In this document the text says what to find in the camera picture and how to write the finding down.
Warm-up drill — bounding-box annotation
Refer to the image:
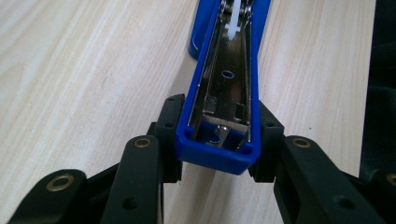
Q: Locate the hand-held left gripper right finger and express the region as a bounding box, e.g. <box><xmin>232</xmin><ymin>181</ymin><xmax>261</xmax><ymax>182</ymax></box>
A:
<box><xmin>247</xmin><ymin>100</ymin><xmax>286</xmax><ymax>184</ymax></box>

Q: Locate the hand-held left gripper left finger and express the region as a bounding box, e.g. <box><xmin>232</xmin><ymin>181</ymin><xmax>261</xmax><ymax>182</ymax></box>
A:
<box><xmin>148</xmin><ymin>93</ymin><xmax>186</xmax><ymax>184</ymax></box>

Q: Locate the blue stapler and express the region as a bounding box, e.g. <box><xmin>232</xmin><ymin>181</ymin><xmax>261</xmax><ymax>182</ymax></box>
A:
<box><xmin>174</xmin><ymin>0</ymin><xmax>272</xmax><ymax>176</ymax></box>

